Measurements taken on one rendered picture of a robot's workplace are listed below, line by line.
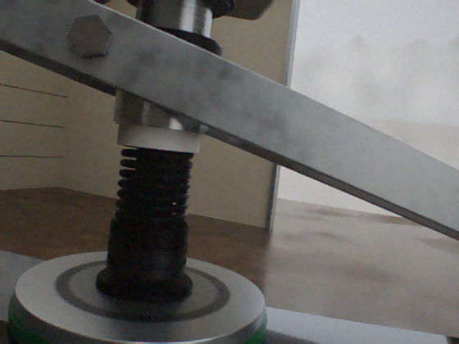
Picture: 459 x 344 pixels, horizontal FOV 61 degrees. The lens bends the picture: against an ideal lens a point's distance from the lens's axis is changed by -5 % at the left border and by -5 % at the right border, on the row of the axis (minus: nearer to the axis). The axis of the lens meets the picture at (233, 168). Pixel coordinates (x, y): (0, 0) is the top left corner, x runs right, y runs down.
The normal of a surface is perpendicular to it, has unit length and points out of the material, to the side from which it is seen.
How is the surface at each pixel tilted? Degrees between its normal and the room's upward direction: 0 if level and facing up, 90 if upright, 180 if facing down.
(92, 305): 0
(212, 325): 0
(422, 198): 90
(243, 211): 90
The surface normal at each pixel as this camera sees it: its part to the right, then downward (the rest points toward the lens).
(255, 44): -0.38, 0.00
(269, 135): 0.19, 0.07
